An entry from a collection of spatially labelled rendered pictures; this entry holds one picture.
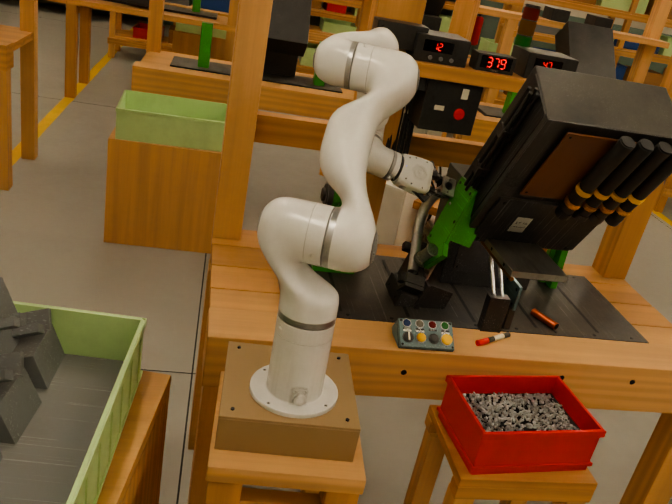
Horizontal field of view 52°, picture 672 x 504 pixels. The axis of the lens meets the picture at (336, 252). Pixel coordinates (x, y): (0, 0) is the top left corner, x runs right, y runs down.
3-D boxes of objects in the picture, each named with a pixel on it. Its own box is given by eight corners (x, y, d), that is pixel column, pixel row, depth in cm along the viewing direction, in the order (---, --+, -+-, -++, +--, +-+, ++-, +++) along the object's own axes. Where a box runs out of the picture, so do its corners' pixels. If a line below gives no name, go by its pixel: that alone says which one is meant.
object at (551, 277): (565, 286, 181) (568, 276, 180) (508, 281, 178) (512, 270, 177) (510, 226, 216) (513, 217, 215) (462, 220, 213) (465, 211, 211)
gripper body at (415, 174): (396, 177, 187) (431, 192, 191) (402, 145, 191) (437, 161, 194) (383, 187, 194) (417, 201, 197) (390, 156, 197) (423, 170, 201)
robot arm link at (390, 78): (290, 267, 138) (369, 286, 136) (284, 246, 127) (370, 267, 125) (351, 61, 154) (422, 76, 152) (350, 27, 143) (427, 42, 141)
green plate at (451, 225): (462, 265, 195) (499, 201, 187) (437, 255, 192) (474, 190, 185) (450, 247, 205) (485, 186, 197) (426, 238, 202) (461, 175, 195)
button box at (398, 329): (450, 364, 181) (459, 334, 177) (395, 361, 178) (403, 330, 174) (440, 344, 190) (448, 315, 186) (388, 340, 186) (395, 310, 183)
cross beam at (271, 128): (618, 190, 245) (627, 166, 241) (253, 142, 218) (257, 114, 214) (611, 185, 249) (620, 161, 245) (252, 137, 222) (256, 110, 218)
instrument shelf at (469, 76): (631, 111, 209) (636, 98, 207) (343, 65, 190) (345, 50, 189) (592, 91, 231) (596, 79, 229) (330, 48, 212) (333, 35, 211)
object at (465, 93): (471, 136, 206) (484, 87, 200) (417, 129, 203) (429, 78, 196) (458, 125, 217) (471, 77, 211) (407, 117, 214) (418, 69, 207)
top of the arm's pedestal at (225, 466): (362, 495, 141) (366, 481, 139) (204, 481, 136) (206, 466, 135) (349, 397, 169) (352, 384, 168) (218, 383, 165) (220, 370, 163)
